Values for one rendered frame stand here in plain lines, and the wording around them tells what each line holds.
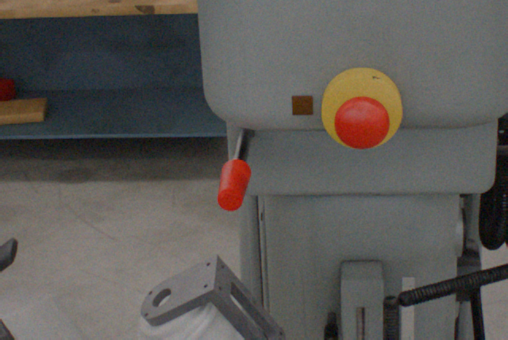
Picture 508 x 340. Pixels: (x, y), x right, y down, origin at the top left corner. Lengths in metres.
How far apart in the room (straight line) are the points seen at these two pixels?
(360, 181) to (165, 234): 3.48
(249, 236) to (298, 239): 0.53
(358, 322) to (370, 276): 0.05
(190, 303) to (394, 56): 0.24
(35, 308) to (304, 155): 0.29
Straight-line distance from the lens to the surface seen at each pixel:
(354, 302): 0.95
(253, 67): 0.76
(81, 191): 4.85
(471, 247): 1.12
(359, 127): 0.72
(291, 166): 0.89
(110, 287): 4.02
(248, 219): 1.48
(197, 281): 0.67
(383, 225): 0.96
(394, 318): 0.85
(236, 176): 0.77
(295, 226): 0.96
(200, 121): 4.91
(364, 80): 0.74
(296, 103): 0.76
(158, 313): 0.68
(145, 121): 4.97
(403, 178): 0.90
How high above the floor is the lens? 2.03
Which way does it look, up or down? 23 degrees down
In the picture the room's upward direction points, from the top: 3 degrees counter-clockwise
